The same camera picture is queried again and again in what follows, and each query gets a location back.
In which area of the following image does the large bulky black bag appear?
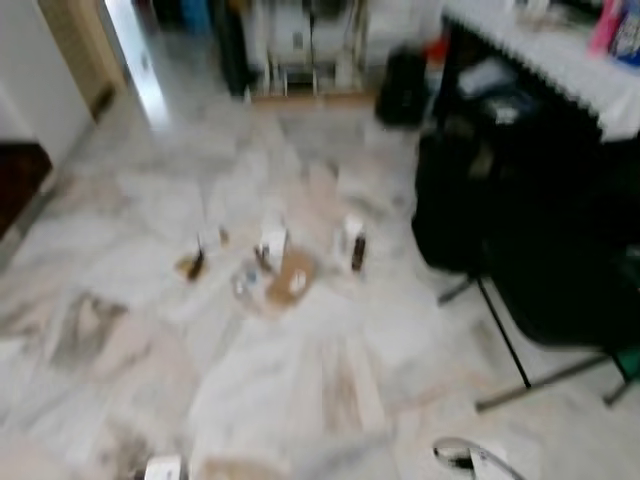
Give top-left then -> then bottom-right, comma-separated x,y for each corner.
412,70 -> 640,347

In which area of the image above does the green plastic object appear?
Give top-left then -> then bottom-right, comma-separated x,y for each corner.
612,345 -> 640,383

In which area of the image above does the table with white tablecloth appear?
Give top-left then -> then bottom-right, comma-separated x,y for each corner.
440,0 -> 640,141

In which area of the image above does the pink and blue package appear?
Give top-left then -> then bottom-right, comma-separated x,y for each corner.
588,0 -> 640,69

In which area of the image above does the small black bag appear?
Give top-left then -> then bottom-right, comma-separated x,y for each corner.
375,45 -> 433,129

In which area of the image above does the white and brown bottle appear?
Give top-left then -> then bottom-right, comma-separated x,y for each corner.
338,213 -> 370,274

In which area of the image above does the brown cardboard scrap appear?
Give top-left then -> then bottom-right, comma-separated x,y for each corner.
268,248 -> 318,307

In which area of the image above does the metal storage shelf rack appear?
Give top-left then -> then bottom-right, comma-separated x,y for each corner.
250,0 -> 373,101

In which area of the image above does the clear plastic wrapper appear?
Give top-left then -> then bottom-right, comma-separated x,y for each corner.
230,260 -> 269,303

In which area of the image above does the tall black bag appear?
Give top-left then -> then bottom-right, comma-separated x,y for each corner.
210,0 -> 254,98

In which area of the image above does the blue container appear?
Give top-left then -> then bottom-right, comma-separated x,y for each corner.
180,0 -> 213,36

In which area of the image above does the black metal leg frame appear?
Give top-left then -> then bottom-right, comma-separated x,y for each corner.
438,272 -> 640,413

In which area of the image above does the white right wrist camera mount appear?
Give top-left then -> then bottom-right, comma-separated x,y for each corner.
480,446 -> 513,480

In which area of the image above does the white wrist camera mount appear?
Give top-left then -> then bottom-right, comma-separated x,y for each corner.
480,446 -> 513,480
143,455 -> 188,480

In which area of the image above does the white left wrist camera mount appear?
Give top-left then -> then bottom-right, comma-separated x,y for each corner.
143,455 -> 188,480

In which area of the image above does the wooden door frame panel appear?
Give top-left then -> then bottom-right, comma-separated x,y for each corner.
40,0 -> 127,119

